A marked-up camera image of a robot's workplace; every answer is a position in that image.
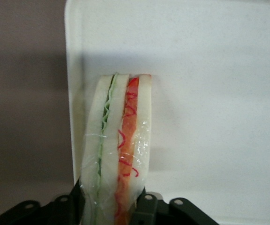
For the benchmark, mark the triangle sandwich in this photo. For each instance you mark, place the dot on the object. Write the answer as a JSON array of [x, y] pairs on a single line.
[[109, 140]]

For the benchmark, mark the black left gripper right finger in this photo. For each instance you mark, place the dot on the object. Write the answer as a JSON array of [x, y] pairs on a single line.
[[167, 213]]

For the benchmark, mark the beige plastic tray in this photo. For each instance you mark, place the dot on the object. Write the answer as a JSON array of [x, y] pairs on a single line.
[[207, 93]]

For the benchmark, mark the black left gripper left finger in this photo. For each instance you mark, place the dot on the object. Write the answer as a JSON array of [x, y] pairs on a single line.
[[43, 213]]

